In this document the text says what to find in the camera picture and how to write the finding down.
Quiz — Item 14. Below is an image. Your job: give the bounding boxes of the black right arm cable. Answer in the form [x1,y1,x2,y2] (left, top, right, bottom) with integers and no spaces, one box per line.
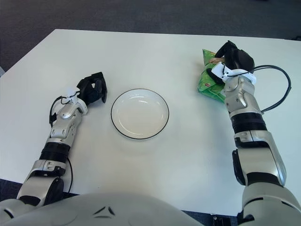
[253,65,292,115]

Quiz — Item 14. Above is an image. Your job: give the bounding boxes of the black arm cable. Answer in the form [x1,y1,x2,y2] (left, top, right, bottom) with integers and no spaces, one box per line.
[253,65,292,115]
[48,94,73,193]

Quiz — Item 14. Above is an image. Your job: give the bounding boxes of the grey robot torso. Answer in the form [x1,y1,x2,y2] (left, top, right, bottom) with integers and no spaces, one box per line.
[0,192,204,226]

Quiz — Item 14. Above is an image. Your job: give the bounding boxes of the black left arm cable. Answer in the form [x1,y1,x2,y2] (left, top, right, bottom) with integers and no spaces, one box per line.
[48,94,73,193]

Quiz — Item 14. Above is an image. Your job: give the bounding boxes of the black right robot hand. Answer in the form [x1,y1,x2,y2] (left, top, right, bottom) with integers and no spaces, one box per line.
[206,40,256,85]

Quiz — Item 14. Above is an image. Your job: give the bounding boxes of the green snack bag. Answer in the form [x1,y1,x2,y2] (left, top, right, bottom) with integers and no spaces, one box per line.
[197,48,227,104]

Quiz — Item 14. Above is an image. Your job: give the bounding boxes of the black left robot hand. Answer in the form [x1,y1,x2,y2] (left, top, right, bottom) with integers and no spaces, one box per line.
[77,72,108,106]

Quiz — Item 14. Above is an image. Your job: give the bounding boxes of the white plate with black rim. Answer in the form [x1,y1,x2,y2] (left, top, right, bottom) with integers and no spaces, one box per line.
[111,88,170,141]

